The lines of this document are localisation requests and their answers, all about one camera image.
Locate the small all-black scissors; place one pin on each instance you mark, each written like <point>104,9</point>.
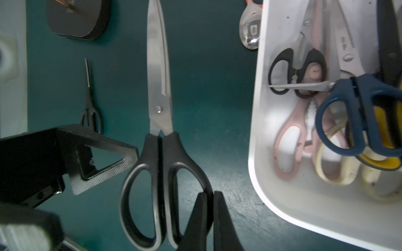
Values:
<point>91,116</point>

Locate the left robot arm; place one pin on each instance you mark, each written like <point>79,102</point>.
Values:
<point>29,229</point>

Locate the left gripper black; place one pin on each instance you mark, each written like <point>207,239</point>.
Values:
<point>32,164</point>

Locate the metal spoon white handle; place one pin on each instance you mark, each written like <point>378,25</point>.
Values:
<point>250,25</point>

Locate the brown wire jewelry stand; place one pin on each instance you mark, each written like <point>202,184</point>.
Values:
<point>83,20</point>

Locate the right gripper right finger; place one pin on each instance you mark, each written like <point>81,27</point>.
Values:
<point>225,236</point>

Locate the black handled steel scissors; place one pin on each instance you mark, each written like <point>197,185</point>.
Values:
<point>163,154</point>

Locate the cream handled scissors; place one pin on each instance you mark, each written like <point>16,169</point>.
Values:
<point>350,166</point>

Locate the yellow black handled scissors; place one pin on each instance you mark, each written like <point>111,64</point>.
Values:
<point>388,112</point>

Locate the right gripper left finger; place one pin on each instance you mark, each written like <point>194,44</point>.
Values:
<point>195,235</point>

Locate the blue handled scissors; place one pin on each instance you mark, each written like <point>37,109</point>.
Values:
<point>357,93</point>

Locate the dark grey handled scissors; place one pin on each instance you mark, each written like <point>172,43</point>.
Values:
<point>325,86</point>

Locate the pink kitchen scissors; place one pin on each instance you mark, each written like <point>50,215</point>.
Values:
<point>298,135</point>

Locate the white storage box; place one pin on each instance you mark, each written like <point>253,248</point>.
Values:
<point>345,213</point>

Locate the black handled kitchen shears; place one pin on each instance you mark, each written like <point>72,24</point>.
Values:
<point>305,59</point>

